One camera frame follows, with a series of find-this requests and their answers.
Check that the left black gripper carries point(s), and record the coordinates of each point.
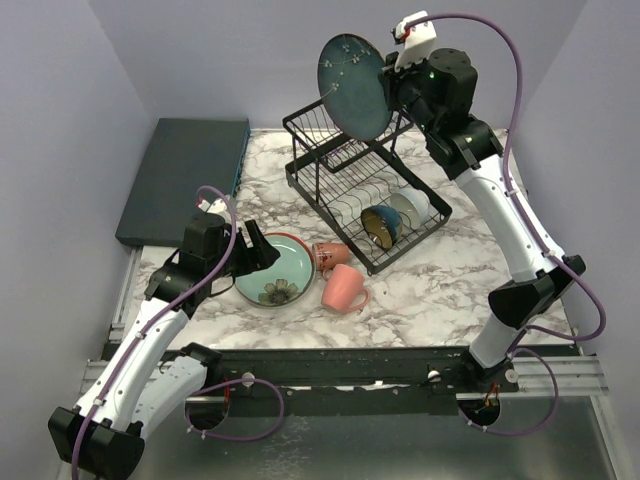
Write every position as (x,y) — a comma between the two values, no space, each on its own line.
(263,253)

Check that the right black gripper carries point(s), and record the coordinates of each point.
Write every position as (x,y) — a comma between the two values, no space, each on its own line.
(391,77)

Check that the blue glazed floral plate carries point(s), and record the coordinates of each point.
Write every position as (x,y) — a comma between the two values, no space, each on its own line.
(348,83)

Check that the printed salmon coffee mug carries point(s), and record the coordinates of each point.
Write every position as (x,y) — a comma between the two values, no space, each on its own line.
(327,255)

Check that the plain pink mug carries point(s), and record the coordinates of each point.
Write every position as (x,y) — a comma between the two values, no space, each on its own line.
(345,291)

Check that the black wire dish rack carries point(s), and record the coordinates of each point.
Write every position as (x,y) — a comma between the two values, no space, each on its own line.
(339,177)

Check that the white bowl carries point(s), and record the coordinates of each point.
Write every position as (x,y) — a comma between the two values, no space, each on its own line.
(413,206)

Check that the dark bowl beige inside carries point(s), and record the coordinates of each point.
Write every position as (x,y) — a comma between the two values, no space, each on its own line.
(383,225)

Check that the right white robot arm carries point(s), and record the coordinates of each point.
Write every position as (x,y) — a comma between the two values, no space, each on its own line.
(540,270)

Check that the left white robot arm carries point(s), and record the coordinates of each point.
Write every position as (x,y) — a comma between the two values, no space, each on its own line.
(105,433)

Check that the teal patterned bottom plate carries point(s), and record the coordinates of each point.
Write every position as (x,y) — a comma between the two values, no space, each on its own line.
(273,294)

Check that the dark grey flat box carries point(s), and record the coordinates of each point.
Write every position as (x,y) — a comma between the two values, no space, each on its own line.
(181,156)

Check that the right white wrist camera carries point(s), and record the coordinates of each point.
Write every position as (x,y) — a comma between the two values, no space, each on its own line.
(418,41)

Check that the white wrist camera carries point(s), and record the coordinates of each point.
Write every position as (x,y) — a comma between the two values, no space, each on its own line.
(418,41)
(217,206)

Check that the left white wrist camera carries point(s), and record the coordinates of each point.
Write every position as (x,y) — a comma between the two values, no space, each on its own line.
(217,206)

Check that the black mounting rail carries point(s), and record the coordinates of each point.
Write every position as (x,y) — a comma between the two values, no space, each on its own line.
(223,394)

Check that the aluminium frame rail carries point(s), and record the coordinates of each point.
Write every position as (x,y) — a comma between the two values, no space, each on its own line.
(537,371)

